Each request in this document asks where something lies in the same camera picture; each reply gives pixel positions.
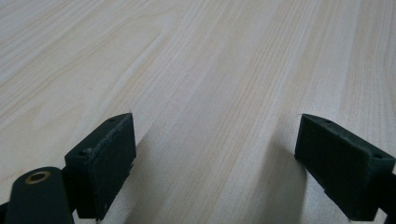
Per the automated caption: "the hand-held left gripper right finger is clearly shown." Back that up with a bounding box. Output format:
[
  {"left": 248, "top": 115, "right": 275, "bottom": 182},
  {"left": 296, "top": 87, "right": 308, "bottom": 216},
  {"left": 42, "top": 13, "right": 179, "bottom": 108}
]
[{"left": 294, "top": 113, "right": 396, "bottom": 222}]

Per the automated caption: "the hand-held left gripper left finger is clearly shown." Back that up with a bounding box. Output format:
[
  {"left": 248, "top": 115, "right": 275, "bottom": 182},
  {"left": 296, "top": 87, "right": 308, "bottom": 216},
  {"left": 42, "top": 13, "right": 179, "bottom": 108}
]
[{"left": 64, "top": 112, "right": 137, "bottom": 222}]

